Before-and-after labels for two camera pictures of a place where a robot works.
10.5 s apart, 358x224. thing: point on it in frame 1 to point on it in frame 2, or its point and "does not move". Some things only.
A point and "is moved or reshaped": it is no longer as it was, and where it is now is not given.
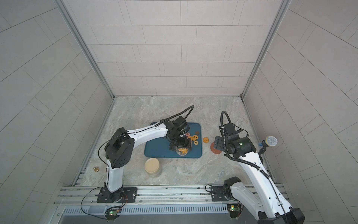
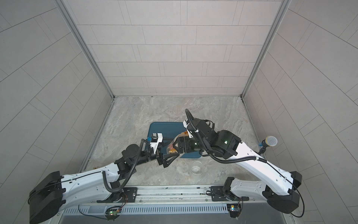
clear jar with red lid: [182, 151] is moved or reshaped
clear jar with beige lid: [152, 167] is moved or reshaped
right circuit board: [234, 209] does not move
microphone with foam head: [270, 141] does not move
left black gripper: [183, 143] to [166, 164]
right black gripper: [218, 142] to [187, 147]
